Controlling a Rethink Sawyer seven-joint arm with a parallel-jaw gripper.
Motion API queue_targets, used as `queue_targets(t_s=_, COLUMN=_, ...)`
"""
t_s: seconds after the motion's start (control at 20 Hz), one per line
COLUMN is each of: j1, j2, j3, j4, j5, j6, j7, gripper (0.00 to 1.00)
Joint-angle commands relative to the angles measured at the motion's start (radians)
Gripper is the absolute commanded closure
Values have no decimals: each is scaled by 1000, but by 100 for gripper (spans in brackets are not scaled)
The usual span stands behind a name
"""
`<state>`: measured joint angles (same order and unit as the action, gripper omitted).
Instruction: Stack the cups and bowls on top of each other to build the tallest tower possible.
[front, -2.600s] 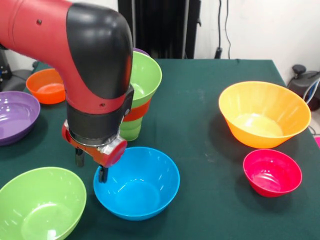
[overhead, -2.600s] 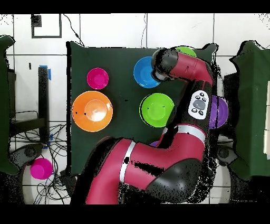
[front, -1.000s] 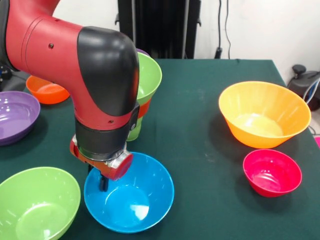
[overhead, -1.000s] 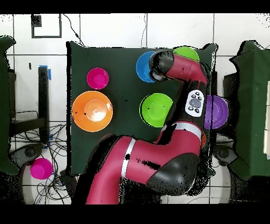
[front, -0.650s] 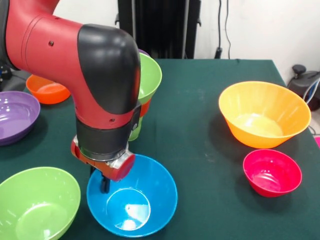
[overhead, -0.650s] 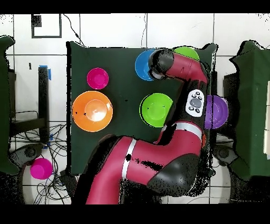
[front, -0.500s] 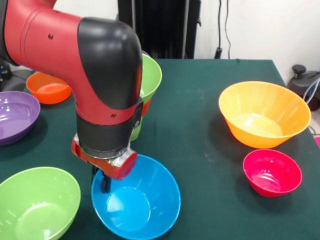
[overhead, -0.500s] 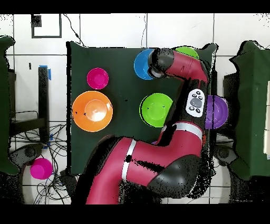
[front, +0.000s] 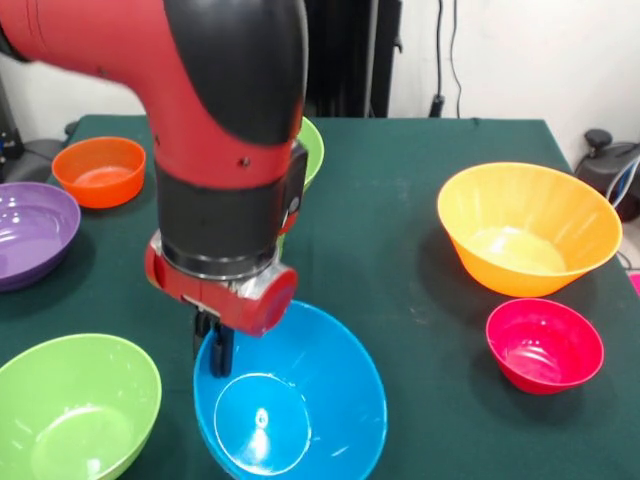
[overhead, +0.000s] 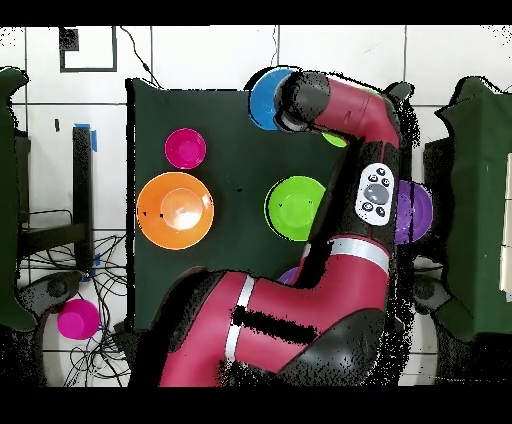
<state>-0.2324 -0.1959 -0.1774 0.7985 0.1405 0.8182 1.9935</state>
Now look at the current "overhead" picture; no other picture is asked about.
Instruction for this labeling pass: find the small green bowl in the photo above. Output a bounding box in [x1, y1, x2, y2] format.
[263, 175, 327, 243]

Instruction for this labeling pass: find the large green bowl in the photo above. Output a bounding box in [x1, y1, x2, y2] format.
[321, 131, 348, 149]

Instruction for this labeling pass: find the blue bowl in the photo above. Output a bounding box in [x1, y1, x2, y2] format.
[247, 66, 297, 132]

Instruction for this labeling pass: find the purple bowl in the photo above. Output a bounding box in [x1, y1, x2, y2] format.
[394, 179, 434, 246]
[276, 266, 300, 286]

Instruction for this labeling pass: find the dark green table cloth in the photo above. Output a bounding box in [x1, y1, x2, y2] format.
[125, 77, 413, 335]

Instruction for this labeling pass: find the large orange bowl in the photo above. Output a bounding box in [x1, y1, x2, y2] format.
[136, 171, 216, 251]

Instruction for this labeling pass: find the pink bowl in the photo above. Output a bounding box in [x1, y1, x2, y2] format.
[164, 127, 208, 170]

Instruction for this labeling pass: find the black power adapter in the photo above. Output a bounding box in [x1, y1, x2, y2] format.
[111, 321, 141, 357]

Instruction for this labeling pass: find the black grey base foot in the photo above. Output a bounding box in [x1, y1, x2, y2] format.
[17, 270, 85, 319]
[413, 274, 453, 315]

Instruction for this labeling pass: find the pink cup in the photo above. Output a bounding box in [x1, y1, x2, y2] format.
[56, 298, 101, 341]

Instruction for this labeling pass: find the green cloth covered table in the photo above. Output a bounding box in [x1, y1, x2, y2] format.
[434, 75, 512, 343]
[0, 66, 38, 333]

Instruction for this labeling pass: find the black metal stool frame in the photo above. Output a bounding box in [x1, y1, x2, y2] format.
[17, 125, 95, 273]

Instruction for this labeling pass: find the tangle of black cables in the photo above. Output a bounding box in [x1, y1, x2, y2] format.
[17, 207, 137, 387]

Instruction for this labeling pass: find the black cable with connector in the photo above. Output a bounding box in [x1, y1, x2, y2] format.
[119, 25, 162, 90]

